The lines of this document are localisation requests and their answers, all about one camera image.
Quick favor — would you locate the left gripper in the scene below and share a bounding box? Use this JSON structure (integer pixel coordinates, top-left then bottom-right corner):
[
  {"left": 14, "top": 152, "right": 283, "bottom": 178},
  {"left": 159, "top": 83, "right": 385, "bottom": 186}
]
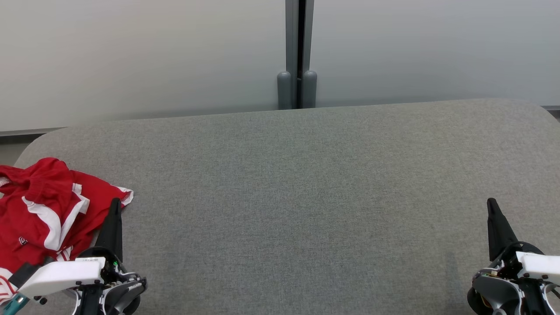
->
[{"left": 66, "top": 198, "right": 147, "bottom": 315}]

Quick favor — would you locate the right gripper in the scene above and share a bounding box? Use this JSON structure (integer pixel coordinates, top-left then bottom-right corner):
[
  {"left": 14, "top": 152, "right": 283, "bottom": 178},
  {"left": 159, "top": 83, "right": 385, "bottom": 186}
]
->
[{"left": 467, "top": 198, "right": 560, "bottom": 315}]

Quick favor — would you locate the red basketball shorts white trim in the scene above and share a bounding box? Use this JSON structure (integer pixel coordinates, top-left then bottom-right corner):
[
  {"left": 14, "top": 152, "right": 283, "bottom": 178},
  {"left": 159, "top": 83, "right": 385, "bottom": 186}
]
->
[{"left": 0, "top": 157, "right": 134, "bottom": 268}]

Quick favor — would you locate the grey metal partition post with latch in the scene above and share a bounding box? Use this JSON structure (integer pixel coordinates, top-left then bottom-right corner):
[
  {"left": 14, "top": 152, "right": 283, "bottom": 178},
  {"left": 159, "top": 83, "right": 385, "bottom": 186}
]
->
[{"left": 277, "top": 0, "right": 318, "bottom": 110}]

